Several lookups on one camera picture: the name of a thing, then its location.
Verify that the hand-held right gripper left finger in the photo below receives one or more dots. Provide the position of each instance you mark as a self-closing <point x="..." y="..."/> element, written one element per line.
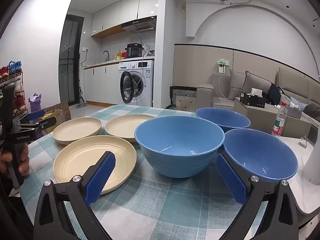
<point x="100" y="177"/>

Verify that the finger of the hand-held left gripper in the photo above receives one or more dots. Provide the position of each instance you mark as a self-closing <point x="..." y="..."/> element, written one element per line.
<point x="36" y="115"/>
<point x="47" y="123"/>

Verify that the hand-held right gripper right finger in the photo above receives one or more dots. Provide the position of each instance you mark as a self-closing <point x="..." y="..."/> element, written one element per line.
<point x="231" y="180"/>

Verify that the cream plate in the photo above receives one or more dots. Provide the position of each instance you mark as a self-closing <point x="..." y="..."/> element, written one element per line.
<point x="75" y="160"/>
<point x="75" y="131"/>
<point x="122" y="127"/>

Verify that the blue bowl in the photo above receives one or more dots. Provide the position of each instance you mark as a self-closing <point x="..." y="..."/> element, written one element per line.
<point x="220" y="117"/>
<point x="175" y="140"/>
<point x="262" y="152"/>

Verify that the person's left hand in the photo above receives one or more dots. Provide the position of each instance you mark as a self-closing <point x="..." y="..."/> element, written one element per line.
<point x="24" y="160"/>

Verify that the purple bag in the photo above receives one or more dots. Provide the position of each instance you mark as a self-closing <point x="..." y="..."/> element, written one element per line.
<point x="35" y="103"/>

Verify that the cardboard box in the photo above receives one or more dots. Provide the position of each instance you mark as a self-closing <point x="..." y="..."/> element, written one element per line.
<point x="58" y="121"/>

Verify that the brown patterned box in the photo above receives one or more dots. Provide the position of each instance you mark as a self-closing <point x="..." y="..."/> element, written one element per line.
<point x="63" y="107"/>

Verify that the wooden shoe rack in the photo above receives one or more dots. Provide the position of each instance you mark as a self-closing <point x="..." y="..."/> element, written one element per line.
<point x="20" y="97"/>

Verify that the floor mop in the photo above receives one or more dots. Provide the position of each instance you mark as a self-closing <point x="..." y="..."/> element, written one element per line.
<point x="80" y="102"/>

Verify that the blue sneaker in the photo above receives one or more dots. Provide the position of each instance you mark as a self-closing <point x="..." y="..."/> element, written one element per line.
<point x="12" y="66"/>
<point x="18" y="66"/>

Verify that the red sneaker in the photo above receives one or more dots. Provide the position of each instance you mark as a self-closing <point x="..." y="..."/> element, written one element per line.
<point x="3" y="71"/>

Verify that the teal checked tablecloth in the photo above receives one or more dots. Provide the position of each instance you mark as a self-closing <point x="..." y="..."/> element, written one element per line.
<point x="155" y="205"/>

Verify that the dark glass door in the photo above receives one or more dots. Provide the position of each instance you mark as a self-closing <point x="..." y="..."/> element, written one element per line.
<point x="70" y="62"/>

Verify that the white base cabinets with counter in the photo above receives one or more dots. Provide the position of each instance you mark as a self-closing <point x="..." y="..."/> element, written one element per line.
<point x="100" y="85"/>

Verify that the beige side cabinet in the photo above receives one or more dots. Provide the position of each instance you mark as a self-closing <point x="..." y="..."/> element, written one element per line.
<point x="257" y="118"/>
<point x="295" y="127"/>

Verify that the marble coffee table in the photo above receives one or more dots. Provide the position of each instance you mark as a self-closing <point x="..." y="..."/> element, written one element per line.
<point x="300" y="180"/>

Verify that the red label water bottle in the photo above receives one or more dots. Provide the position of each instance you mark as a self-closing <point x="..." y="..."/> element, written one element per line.
<point x="278" y="125"/>

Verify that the metal phone stand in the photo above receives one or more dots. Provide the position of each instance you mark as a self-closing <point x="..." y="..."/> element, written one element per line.
<point x="303" y="143"/>

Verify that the black box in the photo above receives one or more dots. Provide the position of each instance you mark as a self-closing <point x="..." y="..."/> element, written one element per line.
<point x="252" y="101"/>

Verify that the white electric kettle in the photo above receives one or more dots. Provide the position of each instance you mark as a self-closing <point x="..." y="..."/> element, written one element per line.
<point x="313" y="160"/>

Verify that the black patterned chair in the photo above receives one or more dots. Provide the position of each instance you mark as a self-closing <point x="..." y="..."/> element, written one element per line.
<point x="183" y="102"/>

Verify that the white tissue box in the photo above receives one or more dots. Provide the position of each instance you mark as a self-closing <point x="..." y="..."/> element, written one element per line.
<point x="256" y="92"/>

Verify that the kitchen faucet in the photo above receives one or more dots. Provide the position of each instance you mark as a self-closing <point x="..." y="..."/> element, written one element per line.
<point x="108" y="54"/>

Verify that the grey tissue box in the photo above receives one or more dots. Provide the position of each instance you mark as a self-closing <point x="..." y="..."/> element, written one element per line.
<point x="295" y="112"/>

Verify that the grey cushion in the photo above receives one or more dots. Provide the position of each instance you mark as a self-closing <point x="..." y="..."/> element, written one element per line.
<point x="235" y="83"/>
<point x="257" y="85"/>

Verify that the dark clothes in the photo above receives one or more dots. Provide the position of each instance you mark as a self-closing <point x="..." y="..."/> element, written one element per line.
<point x="275" y="93"/>

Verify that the yellow bottle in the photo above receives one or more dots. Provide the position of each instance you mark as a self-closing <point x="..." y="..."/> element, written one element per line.
<point x="119" y="55"/>

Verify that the white washing machine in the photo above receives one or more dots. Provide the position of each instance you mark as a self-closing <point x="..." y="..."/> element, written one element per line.
<point x="145" y="85"/>

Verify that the olive blanket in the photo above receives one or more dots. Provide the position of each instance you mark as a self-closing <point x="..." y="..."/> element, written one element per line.
<point x="312" y="110"/>

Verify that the black pressure cooker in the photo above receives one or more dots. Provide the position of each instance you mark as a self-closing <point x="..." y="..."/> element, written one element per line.
<point x="133" y="51"/>

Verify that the range hood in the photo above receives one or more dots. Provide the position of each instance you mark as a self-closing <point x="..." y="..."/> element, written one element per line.
<point x="142" y="25"/>

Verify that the wall outlet with green plug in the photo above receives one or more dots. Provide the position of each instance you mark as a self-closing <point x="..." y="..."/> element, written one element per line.
<point x="222" y="65"/>

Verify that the white wall cabinets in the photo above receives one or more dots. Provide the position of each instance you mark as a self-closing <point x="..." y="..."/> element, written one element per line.
<point x="130" y="7"/>

